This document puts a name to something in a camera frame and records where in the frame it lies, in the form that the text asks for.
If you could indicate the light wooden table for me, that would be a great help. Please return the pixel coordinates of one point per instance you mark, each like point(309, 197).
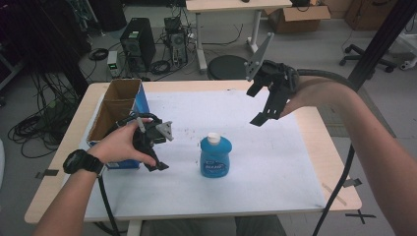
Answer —
point(327, 157)

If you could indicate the person's left hand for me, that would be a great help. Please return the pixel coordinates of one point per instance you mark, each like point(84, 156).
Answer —
point(118, 146)

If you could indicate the black metal stand post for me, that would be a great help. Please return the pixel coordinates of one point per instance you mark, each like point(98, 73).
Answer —
point(383, 36)

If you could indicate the white table mat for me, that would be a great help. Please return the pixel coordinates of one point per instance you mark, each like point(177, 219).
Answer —
point(262, 164)

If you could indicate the black tape cross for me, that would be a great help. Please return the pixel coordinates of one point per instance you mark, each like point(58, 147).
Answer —
point(360, 215)

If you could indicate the black curtain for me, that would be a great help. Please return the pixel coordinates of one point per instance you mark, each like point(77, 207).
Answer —
point(42, 39)

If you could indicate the person's right hand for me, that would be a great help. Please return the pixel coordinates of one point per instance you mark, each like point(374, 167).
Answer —
point(311, 93)

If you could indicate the round black stool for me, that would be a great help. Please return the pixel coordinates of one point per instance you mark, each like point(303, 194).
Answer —
point(226, 67)

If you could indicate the black office chair base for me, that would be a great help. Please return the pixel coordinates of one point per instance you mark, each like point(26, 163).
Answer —
point(367, 59)

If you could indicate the closed brown cardboard box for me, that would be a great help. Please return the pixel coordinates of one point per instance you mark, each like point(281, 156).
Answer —
point(367, 14)

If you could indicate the open computer case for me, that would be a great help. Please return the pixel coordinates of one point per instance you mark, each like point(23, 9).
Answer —
point(177, 42)

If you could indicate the blue bottle with white cap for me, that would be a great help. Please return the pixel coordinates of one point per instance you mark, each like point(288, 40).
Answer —
point(214, 157)

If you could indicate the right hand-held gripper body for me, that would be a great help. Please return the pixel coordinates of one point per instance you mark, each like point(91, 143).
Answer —
point(277, 77)

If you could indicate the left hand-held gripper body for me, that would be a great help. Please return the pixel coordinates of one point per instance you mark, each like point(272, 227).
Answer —
point(154, 136)

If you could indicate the black computer tower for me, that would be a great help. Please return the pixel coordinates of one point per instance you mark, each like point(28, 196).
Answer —
point(137, 42)

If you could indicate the small grey power supply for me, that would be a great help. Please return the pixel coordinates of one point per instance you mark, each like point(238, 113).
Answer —
point(112, 64)

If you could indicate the black wristwatch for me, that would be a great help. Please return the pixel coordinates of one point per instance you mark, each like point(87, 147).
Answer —
point(82, 162)

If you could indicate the blue cardboard box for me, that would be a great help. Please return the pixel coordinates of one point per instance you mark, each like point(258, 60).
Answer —
point(114, 111)

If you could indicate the beige tape strip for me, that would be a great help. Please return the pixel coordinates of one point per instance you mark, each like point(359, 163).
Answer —
point(334, 194)

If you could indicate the grey tape piece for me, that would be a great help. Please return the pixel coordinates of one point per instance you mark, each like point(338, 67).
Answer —
point(47, 172)
point(352, 182)

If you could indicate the open brown cardboard box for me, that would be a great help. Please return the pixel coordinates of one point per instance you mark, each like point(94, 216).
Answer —
point(295, 21)

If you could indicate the white-legged background table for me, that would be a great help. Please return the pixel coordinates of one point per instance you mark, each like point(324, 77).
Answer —
point(229, 5)

